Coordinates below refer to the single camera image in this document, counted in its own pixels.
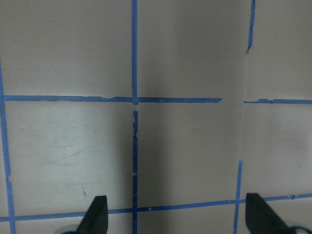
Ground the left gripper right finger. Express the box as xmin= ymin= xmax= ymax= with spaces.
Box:
xmin=245 ymin=193 xmax=312 ymax=234

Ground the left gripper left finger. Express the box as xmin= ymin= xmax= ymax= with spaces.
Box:
xmin=76 ymin=195 xmax=108 ymax=234

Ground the brown paper table cover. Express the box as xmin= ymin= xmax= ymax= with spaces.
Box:
xmin=0 ymin=0 xmax=312 ymax=234

